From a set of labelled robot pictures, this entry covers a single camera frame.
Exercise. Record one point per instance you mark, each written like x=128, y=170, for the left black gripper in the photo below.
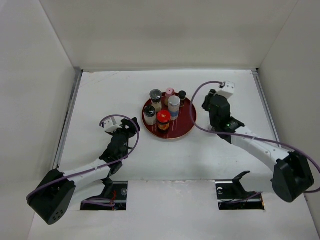
x=131, y=130

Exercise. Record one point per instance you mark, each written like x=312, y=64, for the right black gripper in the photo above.
x=205, y=105

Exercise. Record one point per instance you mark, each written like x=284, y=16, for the black knob cap salt bottle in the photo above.
x=150, y=115

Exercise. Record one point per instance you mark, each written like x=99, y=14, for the small black cap spice bottle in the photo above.
x=182, y=96

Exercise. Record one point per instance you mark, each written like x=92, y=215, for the red lid chili sauce jar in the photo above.
x=163, y=120

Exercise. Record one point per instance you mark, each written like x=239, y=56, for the clear cap salt grinder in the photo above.
x=156, y=99

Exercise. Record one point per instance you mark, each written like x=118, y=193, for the tall silver lid jar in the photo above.
x=174, y=107

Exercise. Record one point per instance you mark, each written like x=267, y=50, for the pink lid spice jar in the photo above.
x=168, y=93

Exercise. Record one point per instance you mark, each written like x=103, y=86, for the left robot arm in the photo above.
x=92, y=183

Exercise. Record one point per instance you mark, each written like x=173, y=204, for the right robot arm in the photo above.
x=292, y=175

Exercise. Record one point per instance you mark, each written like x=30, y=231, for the red round tray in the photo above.
x=177, y=128

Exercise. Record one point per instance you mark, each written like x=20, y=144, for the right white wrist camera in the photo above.
x=226, y=89

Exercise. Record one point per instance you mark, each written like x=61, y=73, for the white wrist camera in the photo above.
x=110, y=125
x=226, y=89

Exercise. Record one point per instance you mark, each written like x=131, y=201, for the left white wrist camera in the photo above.
x=110, y=125

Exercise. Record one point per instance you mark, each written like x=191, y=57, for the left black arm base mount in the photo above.
x=112, y=198

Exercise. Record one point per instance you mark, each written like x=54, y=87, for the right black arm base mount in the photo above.
x=232, y=196

